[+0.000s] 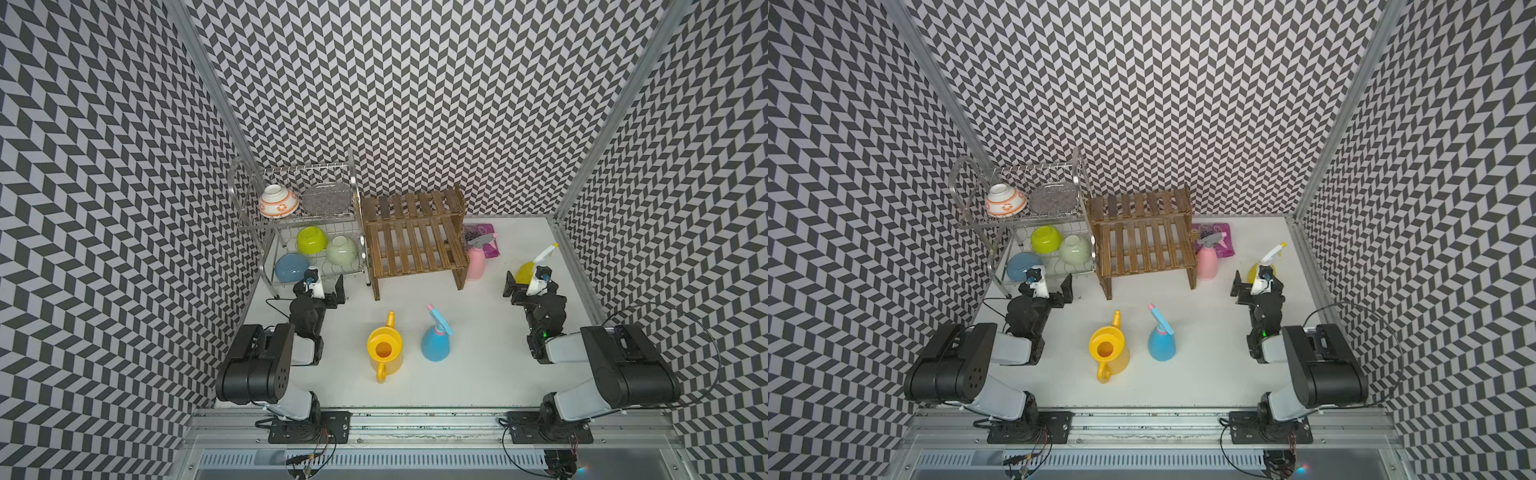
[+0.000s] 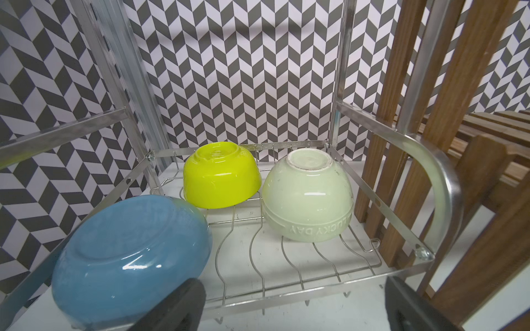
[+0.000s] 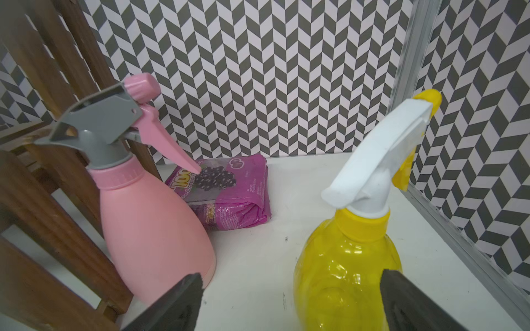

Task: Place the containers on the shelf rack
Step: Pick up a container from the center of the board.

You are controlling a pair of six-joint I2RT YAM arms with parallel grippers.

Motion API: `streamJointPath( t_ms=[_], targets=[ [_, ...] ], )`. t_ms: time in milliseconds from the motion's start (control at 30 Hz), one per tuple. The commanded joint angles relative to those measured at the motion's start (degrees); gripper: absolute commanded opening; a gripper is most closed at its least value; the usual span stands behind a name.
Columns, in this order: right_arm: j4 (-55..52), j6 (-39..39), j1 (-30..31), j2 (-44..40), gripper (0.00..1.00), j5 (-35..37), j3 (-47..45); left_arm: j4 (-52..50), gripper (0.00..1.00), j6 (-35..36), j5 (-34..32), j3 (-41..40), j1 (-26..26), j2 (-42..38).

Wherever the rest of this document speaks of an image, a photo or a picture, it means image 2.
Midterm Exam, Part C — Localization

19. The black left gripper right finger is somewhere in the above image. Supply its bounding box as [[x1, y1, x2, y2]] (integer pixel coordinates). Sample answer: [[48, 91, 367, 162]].
[[385, 277, 460, 331]]

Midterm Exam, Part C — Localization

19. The pale green ceramic bowl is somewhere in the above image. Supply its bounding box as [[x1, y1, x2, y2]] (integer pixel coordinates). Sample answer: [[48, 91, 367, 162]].
[[262, 148, 353, 243]]

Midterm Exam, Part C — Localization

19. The metal dish rack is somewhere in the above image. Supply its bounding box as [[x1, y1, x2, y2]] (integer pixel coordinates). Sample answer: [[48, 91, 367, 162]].
[[1, 1, 463, 330]]

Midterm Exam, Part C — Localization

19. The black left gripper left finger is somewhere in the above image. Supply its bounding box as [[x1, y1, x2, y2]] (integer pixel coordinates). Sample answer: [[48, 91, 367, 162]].
[[128, 279, 206, 331]]

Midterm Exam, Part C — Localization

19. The lime green bowl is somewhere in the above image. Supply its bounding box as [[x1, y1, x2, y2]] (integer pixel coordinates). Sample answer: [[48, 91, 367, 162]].
[[184, 142, 262, 209]]

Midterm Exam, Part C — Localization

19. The blue ceramic bowl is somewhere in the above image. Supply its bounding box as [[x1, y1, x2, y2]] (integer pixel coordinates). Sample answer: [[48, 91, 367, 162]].
[[52, 195, 213, 330]]

